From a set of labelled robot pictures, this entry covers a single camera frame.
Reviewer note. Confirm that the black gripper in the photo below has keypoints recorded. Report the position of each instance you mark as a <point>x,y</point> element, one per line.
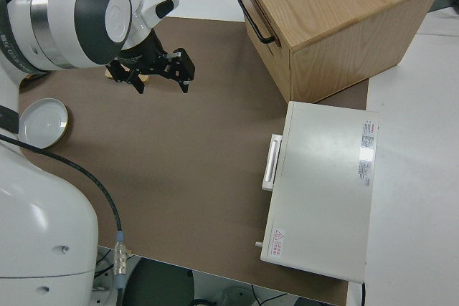
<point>141,55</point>

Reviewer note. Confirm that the gray round plate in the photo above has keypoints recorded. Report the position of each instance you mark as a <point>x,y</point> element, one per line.
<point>43,125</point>

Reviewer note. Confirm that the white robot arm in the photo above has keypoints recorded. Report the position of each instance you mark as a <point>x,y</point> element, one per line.
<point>36,230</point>

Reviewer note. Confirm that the wooden mug rack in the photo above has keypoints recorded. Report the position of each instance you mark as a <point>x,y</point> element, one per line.
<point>107,74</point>

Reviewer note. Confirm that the brown table mat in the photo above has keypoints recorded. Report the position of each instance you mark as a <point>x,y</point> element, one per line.
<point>179,159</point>

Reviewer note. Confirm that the white toaster oven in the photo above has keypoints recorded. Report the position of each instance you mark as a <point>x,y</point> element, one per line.
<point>322,195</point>

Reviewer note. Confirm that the dark round floor base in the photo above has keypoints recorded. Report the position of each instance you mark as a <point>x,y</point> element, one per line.
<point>161,284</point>

